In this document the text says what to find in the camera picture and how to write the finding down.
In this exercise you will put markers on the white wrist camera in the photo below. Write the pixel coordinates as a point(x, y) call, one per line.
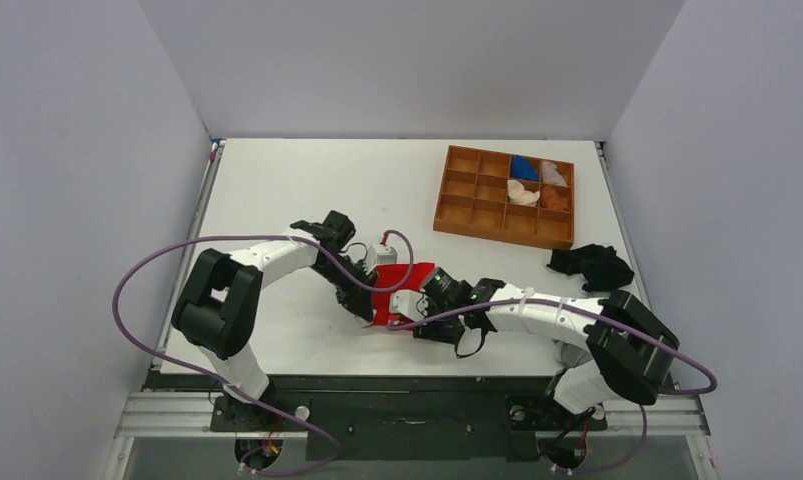
point(407, 305)
point(379, 254)

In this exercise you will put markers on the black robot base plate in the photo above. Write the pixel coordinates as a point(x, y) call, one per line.
point(404, 418)

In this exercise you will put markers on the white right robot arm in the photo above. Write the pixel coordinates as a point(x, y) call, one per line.
point(627, 348)

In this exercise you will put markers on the black underwear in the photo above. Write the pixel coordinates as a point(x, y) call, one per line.
point(600, 266)

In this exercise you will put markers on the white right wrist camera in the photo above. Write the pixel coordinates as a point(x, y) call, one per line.
point(407, 305)

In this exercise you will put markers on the wooden compartment tray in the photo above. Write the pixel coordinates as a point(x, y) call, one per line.
point(472, 201)

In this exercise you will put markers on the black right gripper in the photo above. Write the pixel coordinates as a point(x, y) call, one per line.
point(430, 291)

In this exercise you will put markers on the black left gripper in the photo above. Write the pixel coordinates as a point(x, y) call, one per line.
point(358, 300)

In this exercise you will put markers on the cream rolled underwear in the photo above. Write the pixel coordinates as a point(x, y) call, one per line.
point(518, 194)

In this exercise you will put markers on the red underwear white trim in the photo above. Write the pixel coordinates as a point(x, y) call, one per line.
point(394, 277)

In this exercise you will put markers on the blue rolled underwear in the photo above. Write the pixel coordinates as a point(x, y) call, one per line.
point(522, 169)

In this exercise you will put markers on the orange rolled underwear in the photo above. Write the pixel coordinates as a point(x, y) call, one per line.
point(551, 199)

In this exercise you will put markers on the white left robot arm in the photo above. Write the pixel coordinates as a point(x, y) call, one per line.
point(216, 309)

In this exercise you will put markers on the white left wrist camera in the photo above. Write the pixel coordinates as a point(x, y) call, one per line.
point(379, 254)

